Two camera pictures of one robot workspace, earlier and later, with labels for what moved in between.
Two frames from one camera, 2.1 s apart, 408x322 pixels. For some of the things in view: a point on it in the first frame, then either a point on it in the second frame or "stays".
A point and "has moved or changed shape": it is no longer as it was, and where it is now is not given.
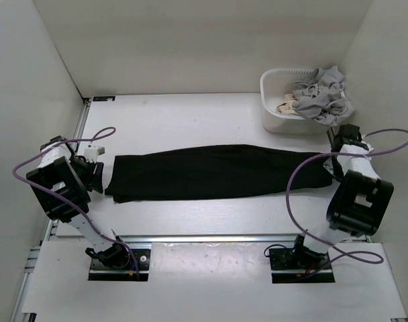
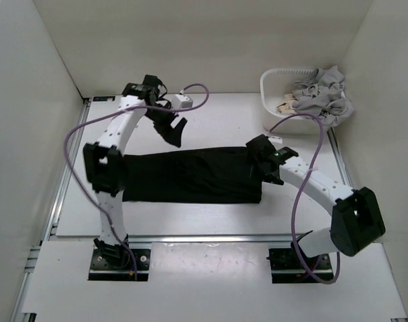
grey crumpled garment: (321, 96) stays
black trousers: (188, 172) has moved or changed shape
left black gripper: (94, 182) -> (173, 135)
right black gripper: (337, 173) -> (272, 180)
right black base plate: (288, 264) stays
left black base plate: (99, 272) stays
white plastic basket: (276, 84) stays
